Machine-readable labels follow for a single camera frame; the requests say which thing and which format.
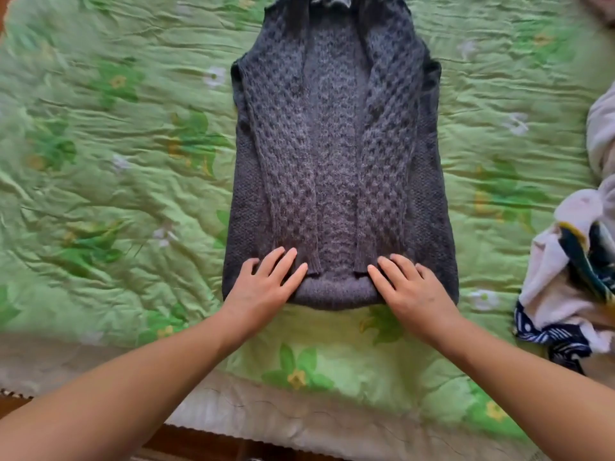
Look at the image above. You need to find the pale beige garment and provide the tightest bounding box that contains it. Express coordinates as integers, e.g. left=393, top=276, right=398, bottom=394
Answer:
left=586, top=81, right=615, bottom=188

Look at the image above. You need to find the person's left hand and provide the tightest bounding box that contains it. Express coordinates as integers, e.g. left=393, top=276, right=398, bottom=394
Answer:
left=222, top=247, right=308, bottom=342

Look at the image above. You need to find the person's right hand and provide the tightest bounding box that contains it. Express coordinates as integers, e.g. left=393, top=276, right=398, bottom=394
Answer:
left=367, top=254, right=464, bottom=352

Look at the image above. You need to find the white crumpled garment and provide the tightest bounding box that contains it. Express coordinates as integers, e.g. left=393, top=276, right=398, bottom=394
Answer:
left=518, top=175, right=615, bottom=355

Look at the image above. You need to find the dark grey knitted sweater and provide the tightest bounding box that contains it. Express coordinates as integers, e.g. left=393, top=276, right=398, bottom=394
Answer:
left=221, top=0, right=460, bottom=311

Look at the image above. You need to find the green floral quilt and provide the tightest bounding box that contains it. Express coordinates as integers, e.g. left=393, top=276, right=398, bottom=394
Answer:
left=0, top=0, right=615, bottom=461

